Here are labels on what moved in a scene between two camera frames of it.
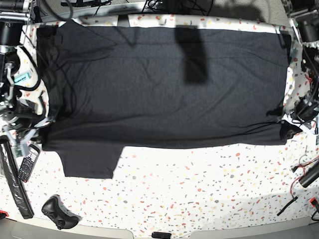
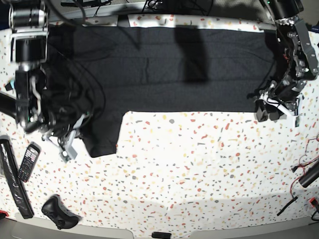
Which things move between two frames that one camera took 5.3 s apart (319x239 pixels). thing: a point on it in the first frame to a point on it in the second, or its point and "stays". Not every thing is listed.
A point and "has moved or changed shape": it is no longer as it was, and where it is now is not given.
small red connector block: (313, 201) stays
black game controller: (54, 208) stays
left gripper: (24, 126) to (65, 130)
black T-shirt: (106, 87) has moved or changed shape
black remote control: (29, 163) stays
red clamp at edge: (4, 212) stays
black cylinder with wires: (311, 175) stays
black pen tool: (295, 198) stays
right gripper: (305, 108) to (283, 93)
